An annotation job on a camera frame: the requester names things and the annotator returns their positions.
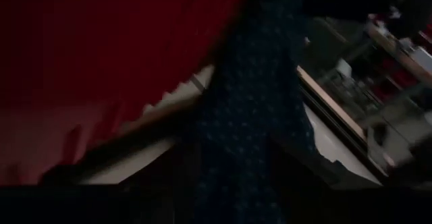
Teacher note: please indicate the navy dotted garment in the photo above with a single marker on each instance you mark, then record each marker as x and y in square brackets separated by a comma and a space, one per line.
[249, 99]

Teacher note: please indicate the background wooden table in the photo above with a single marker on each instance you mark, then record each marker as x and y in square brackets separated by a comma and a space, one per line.
[401, 55]

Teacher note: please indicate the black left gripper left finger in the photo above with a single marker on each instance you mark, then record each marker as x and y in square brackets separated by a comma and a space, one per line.
[168, 190]

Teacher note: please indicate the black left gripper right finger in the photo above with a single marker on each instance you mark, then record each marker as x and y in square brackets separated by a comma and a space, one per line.
[303, 190]

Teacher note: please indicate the red plastic laundry basket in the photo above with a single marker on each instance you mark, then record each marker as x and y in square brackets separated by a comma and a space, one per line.
[101, 48]

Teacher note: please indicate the black aluminium frame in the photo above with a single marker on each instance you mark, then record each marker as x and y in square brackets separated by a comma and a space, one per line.
[337, 126]

